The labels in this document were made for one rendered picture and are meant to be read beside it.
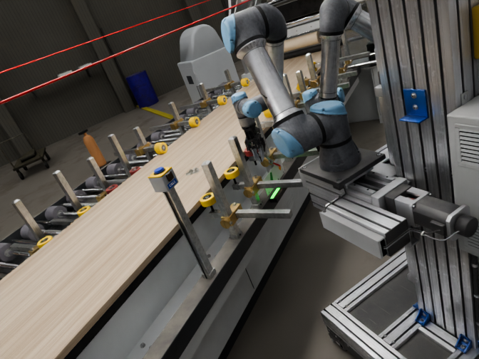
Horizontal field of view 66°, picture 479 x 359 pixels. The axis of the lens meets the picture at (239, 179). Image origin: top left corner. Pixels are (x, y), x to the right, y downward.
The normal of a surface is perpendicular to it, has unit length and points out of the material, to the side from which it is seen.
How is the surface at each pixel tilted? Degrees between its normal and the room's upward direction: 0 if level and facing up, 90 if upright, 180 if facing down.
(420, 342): 0
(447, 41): 90
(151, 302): 90
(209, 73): 90
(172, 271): 90
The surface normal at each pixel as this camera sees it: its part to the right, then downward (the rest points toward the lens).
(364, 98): -0.44, 0.53
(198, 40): 0.50, 0.22
